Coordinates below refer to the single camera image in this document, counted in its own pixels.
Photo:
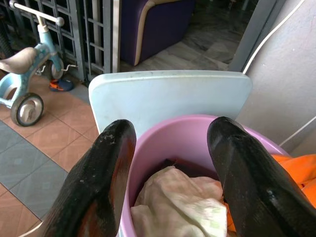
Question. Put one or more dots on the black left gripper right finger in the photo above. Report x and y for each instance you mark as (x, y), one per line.
(249, 177)

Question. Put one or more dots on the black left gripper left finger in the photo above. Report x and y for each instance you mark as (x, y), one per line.
(93, 177)

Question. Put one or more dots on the orange garment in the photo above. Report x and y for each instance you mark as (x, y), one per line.
(300, 170)

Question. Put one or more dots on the cream white cloth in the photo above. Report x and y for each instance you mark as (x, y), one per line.
(180, 200)

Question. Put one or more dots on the pink plastic laundry bucket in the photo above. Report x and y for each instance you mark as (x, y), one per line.
(172, 140)

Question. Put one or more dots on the blue and orange sandal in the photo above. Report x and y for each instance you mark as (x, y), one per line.
(61, 85)

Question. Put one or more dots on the light blue plastic chair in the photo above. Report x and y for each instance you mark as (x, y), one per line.
(168, 96)

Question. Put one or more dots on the light blue child tricycle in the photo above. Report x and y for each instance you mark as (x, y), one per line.
(27, 74)

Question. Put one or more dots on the grey metal grille gate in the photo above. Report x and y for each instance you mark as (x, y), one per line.
(76, 32)

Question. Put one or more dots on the purple sofa with beige trim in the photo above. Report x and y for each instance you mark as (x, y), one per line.
(153, 27)

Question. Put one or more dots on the grey metal door frame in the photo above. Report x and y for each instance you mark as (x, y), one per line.
(254, 34)

